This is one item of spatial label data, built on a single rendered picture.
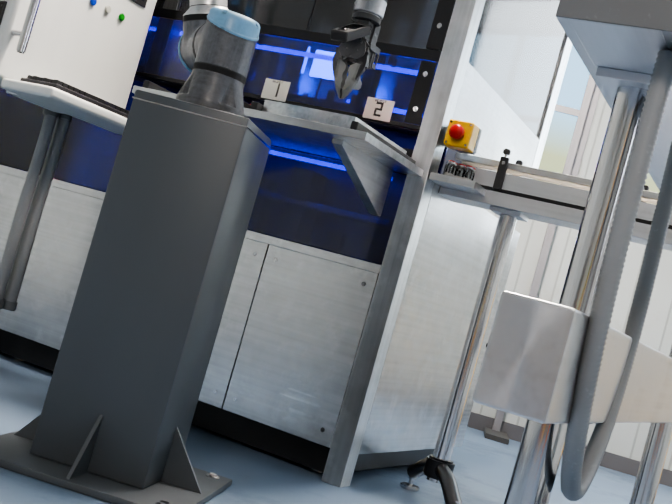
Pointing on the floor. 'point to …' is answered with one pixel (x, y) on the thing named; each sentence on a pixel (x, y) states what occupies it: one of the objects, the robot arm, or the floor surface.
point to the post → (402, 244)
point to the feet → (438, 469)
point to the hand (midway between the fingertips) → (341, 92)
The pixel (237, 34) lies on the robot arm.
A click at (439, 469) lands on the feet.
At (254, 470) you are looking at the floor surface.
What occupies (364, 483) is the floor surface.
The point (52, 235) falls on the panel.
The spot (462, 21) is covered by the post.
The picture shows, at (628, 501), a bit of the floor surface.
